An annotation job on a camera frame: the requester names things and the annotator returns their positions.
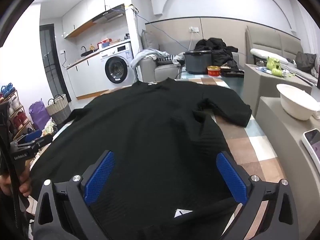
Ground grey sofa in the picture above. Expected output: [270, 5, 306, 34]
[139, 52, 240, 83]

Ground white pillow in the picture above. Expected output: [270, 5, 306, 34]
[250, 48, 288, 64]

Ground grey cushion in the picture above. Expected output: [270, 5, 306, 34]
[141, 29, 160, 53]

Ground white cloth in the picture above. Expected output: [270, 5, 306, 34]
[172, 52, 187, 67]

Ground black food tray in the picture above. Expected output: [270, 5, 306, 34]
[221, 67, 245, 78]

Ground person's left hand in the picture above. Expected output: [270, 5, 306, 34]
[0, 166, 33, 198]

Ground steel range hood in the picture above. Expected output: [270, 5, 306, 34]
[91, 4, 125, 24]

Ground red instant noodle cup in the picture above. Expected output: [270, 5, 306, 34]
[207, 65, 221, 77]

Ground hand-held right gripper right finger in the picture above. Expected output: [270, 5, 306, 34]
[215, 150, 299, 240]

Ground blue cable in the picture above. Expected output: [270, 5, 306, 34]
[127, 5, 190, 52]

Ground dark grey pillow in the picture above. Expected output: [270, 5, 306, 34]
[295, 51, 317, 74]

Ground green figurine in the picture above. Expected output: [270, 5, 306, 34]
[266, 56, 280, 70]

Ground white wall cabinets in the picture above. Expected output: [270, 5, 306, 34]
[62, 0, 129, 39]

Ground woven laundry basket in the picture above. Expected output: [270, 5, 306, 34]
[45, 94, 72, 125]

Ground purple bag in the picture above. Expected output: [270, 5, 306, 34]
[28, 100, 50, 130]

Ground white kitchen base cabinets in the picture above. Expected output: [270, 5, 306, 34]
[66, 52, 110, 99]

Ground grey upholstered side cabinet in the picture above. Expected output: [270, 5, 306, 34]
[244, 64, 313, 120]

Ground white washing machine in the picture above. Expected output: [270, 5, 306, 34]
[99, 42, 137, 84]

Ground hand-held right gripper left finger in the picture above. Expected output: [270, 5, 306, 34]
[32, 150, 116, 240]

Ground light grey garment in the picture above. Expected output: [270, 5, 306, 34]
[130, 49, 170, 70]

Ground checked table cover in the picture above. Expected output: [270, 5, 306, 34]
[29, 67, 288, 240]

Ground white bowl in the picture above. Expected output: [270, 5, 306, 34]
[276, 83, 320, 120]

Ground pile of black clothes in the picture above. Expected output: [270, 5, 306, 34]
[194, 37, 239, 70]

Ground smartphone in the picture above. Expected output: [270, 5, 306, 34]
[302, 128, 320, 164]

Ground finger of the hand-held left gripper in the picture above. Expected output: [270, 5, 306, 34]
[19, 135, 54, 153]
[17, 129, 43, 144]

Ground grey upholstered bench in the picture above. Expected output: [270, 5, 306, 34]
[255, 96, 320, 230]

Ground white plastic bag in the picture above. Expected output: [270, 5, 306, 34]
[41, 119, 59, 137]

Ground dark glass door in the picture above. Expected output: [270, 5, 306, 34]
[39, 24, 72, 103]

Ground shoe rack with shoes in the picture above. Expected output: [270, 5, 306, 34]
[0, 82, 34, 140]

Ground dark electric cooker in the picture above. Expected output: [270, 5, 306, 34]
[184, 50, 213, 75]

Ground black knit sweater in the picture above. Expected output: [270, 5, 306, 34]
[29, 77, 252, 240]

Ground grey padded headboard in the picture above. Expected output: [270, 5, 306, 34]
[245, 25, 320, 63]

